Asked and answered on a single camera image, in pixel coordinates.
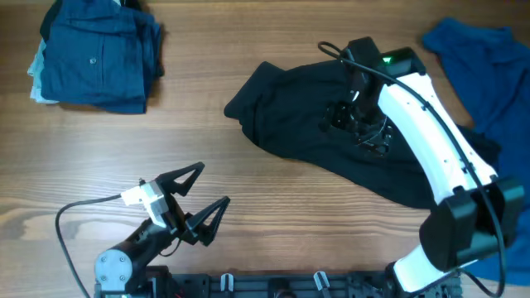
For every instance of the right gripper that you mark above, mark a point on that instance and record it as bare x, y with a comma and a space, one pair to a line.
356, 125

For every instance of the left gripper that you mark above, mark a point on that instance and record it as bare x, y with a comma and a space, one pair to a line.
179, 216

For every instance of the black t-shirt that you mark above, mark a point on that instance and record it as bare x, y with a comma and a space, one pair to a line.
290, 111

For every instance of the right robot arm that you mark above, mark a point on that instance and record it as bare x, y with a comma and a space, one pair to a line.
476, 212

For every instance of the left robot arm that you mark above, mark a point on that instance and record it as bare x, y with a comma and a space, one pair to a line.
124, 270

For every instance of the blue t-shirt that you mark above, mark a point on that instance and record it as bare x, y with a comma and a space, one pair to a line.
489, 71

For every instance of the folded dark blue shirt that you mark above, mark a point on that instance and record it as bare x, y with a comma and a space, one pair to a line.
102, 53

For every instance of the folded light grey garment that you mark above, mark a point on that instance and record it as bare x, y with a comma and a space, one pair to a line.
34, 71

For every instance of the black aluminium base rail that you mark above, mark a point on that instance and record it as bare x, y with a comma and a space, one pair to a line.
317, 285

